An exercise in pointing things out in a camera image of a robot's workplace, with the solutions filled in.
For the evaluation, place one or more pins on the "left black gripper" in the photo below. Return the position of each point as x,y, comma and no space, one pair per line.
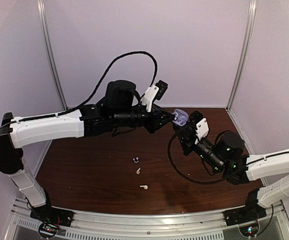
157,117

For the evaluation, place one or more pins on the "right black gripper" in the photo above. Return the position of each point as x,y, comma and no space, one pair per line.
186,143

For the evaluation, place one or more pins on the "purple earbud charging case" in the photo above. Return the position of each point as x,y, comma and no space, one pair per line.
180,117

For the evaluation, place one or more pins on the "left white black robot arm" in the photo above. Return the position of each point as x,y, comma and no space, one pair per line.
120,107

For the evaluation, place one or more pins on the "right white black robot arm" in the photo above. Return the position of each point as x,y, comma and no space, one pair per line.
226,157

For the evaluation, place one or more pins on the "white stem earbud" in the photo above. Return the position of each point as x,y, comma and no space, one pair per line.
145,187

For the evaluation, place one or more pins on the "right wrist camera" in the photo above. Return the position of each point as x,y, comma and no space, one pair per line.
200,123

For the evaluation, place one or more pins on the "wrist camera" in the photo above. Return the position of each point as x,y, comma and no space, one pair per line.
200,123
154,92

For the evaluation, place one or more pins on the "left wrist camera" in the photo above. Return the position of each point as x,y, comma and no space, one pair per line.
154,92

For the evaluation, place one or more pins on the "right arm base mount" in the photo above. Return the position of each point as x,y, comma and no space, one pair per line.
246,218

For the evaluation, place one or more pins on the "right aluminium frame post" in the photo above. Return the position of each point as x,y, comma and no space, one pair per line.
249,29

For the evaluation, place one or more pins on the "aluminium frame post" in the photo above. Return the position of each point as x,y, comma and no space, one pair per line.
41,7
249,29

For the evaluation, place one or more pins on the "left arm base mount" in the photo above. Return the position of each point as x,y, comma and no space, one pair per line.
52,220

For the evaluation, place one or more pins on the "left aluminium frame post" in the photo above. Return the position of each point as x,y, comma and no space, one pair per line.
41,7

